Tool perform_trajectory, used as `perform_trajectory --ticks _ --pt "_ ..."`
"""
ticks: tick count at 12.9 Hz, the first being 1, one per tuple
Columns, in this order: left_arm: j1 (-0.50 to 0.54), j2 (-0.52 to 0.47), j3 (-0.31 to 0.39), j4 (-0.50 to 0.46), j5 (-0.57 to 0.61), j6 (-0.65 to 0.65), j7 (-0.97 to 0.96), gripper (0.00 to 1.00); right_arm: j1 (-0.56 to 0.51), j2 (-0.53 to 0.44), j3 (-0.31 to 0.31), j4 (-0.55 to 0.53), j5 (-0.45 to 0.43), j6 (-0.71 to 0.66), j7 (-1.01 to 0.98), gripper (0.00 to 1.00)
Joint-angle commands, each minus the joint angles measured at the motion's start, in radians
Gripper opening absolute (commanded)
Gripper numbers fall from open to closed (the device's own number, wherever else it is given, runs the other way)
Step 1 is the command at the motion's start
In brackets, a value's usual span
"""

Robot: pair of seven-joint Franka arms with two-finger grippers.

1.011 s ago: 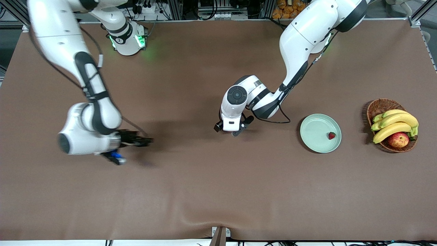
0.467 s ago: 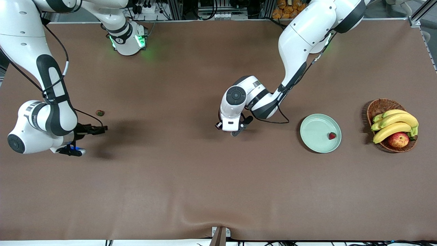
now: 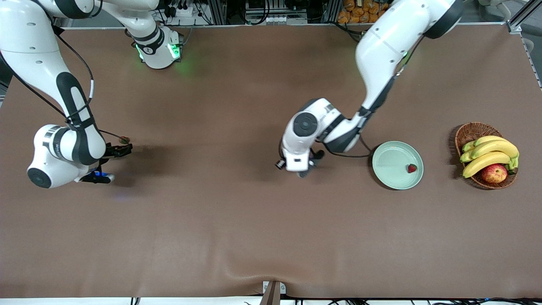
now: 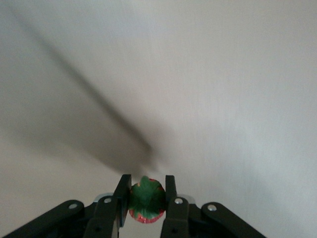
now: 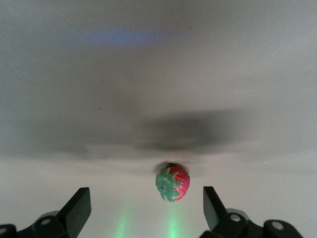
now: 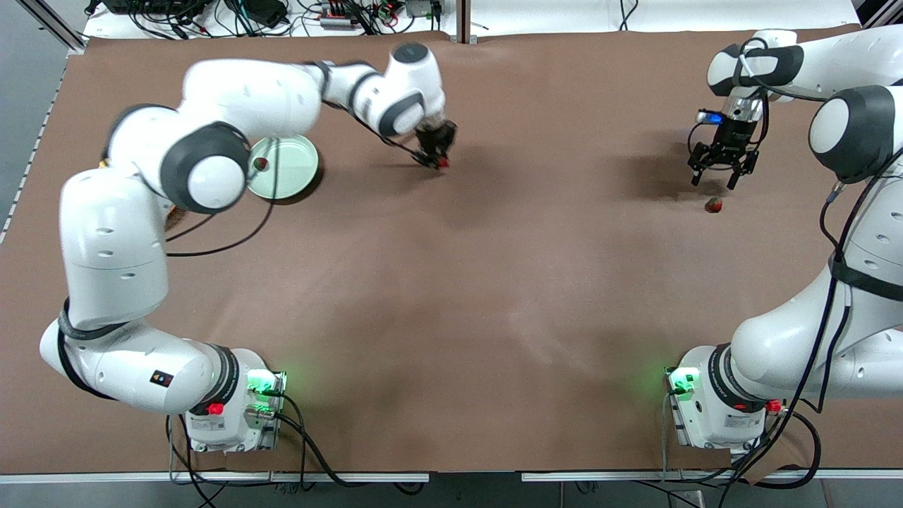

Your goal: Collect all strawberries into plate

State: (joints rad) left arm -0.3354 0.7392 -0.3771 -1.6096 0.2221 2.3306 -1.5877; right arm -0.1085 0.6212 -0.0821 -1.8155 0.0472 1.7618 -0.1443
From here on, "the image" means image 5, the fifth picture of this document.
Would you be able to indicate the red strawberry showing green leaves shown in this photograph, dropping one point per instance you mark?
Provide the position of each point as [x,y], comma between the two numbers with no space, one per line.
[182,183]

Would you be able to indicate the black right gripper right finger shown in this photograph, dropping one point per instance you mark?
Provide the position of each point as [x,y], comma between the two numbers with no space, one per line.
[215,213]

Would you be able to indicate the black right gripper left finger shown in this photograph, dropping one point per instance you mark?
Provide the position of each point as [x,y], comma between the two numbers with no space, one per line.
[74,210]

